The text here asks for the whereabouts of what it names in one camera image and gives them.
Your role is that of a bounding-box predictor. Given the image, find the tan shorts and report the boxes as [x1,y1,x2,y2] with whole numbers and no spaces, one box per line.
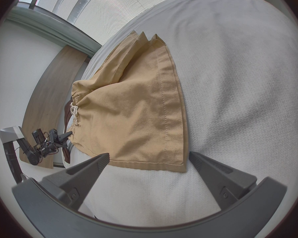
[68,31,189,173]

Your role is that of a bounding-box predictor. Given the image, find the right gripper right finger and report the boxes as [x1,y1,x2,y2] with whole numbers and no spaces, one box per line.
[189,152,257,211]

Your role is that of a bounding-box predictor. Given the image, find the brown garment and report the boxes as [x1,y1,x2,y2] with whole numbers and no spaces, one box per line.
[62,96,76,165]

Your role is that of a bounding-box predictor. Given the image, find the bed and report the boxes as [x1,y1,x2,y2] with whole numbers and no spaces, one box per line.
[19,0,298,227]

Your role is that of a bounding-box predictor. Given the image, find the grey-green curtain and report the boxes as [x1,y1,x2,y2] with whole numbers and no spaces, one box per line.
[7,6,103,58]

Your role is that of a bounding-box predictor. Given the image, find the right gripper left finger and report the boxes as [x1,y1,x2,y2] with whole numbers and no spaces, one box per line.
[41,153,110,211]

